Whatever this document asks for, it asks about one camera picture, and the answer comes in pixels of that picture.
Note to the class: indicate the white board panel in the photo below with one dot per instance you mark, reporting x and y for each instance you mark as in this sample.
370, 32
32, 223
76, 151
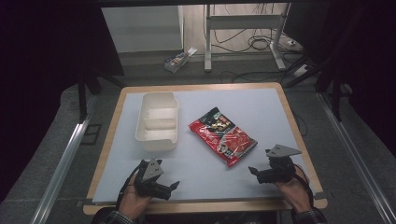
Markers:
143, 28

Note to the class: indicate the wooden-edged work table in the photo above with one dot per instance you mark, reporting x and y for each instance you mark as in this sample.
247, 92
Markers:
199, 174

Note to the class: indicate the black curtain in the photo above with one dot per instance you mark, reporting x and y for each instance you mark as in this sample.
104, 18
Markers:
40, 77
364, 62

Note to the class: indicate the dark floor plate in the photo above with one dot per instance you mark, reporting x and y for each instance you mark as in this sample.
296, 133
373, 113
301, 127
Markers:
91, 134

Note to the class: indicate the white metal stand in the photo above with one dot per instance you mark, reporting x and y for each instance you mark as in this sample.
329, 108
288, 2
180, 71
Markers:
243, 21

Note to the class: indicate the black stand leg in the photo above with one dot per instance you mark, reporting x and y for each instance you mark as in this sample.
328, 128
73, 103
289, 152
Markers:
82, 99
336, 99

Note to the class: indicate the white power strip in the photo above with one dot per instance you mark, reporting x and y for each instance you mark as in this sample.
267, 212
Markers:
301, 70

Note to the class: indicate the red snack packet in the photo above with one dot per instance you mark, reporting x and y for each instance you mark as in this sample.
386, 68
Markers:
224, 137

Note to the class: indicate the person's left hand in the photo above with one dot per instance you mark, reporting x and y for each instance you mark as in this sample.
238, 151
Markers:
132, 202

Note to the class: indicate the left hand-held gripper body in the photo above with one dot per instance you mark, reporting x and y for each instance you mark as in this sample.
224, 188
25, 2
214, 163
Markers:
152, 169

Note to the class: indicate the person's right hand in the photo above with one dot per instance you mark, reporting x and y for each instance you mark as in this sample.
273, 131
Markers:
295, 191

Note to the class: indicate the aluminium floor rail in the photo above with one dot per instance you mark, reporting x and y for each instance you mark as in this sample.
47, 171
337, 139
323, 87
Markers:
62, 165
358, 161

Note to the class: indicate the white plastic storage box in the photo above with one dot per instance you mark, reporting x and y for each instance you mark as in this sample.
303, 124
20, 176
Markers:
157, 124

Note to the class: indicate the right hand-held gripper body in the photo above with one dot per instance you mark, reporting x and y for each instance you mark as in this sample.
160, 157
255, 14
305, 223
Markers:
281, 169

